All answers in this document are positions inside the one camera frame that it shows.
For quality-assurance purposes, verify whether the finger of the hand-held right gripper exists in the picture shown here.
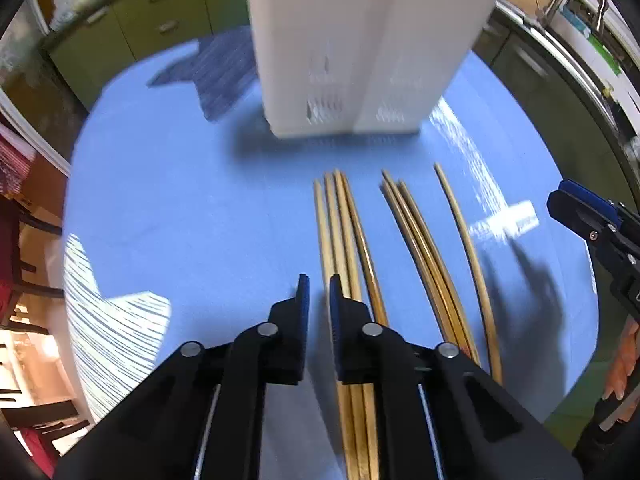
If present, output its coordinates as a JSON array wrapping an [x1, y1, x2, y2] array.
[[546, 180, 626, 246]]

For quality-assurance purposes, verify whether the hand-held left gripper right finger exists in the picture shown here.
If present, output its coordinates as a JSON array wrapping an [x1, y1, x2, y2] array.
[[329, 274, 583, 480]]

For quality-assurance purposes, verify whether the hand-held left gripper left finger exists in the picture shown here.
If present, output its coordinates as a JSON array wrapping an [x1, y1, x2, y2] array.
[[52, 274, 311, 480]]

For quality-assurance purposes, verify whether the bunch of wooden chopsticks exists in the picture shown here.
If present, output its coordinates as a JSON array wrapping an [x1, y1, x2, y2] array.
[[312, 162, 503, 480]]

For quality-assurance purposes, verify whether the white plastic utensil holder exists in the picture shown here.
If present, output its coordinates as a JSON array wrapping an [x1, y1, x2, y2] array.
[[242, 0, 508, 138]]

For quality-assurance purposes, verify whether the person's right forearm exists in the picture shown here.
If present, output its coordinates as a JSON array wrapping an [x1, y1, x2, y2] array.
[[572, 417, 631, 480]]

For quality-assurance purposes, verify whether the person's right hand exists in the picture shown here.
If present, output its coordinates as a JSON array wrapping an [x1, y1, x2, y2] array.
[[602, 317, 640, 423]]

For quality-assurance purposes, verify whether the blue printed tablecloth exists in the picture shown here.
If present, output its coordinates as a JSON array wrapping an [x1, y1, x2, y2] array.
[[60, 40, 601, 480]]

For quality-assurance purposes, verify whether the green scouring pad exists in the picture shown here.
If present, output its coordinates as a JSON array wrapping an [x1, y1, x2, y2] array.
[[587, 35, 623, 76]]

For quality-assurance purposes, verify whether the green sink cabinet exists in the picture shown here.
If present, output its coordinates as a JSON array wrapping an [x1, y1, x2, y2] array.
[[475, 10, 621, 161]]

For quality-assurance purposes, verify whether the dark wooden chair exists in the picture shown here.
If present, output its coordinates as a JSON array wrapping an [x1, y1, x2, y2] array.
[[0, 385, 91, 456], [0, 200, 66, 311]]

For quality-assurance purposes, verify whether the cardboard box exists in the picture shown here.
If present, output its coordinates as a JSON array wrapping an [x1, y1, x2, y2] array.
[[15, 160, 68, 221]]

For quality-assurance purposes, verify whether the red checked cloth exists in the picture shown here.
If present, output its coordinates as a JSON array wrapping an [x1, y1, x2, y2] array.
[[0, 125, 36, 196]]

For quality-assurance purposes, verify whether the green cabinet with drawers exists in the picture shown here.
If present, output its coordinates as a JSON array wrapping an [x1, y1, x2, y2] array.
[[47, 0, 251, 111]]

